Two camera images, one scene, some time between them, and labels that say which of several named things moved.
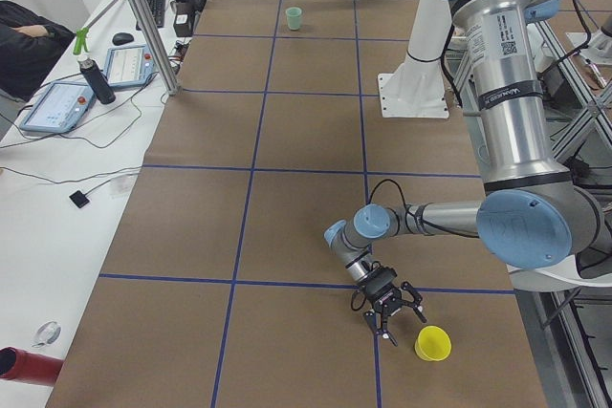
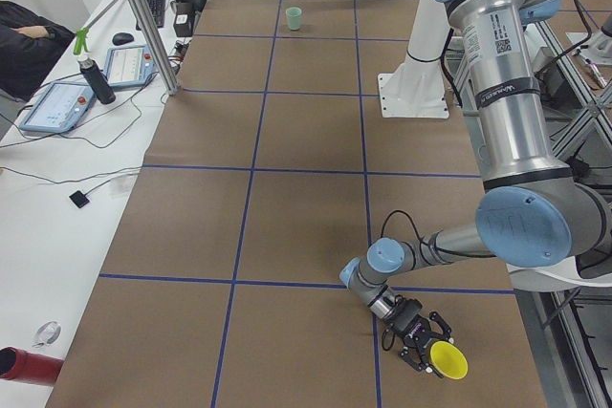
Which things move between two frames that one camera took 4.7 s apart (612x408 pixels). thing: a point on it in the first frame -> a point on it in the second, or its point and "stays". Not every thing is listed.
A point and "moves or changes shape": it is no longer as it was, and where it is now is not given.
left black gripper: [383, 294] -> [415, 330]
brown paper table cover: [220, 289] stays
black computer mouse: [121, 38] stays
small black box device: [79, 199] stays
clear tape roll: [47, 333] stays
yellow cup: [432, 343] moves or changes shape
